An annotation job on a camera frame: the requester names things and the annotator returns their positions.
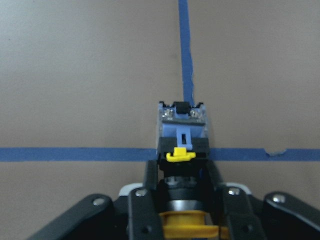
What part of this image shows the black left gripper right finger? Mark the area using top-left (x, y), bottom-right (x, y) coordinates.
top-left (203, 160), bottom-right (267, 240)

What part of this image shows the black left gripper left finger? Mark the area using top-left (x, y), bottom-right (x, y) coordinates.
top-left (128, 160), bottom-right (164, 240)

